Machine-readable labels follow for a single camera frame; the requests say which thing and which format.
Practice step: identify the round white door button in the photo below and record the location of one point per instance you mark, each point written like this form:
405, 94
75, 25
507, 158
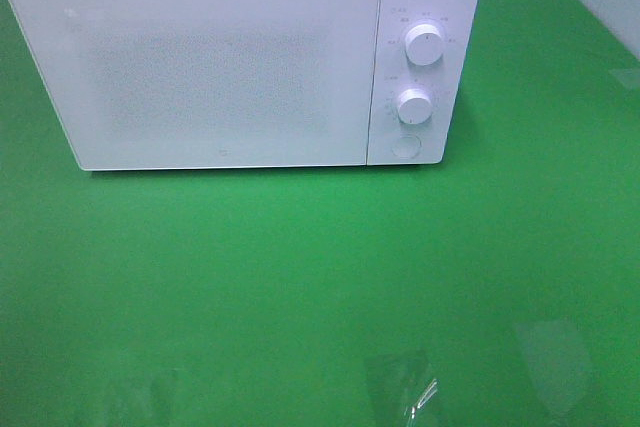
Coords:
406, 147

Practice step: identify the white round knob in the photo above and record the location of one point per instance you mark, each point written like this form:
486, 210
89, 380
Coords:
414, 107
424, 44

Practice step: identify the white microwave door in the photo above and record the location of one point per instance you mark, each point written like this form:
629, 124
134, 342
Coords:
187, 84

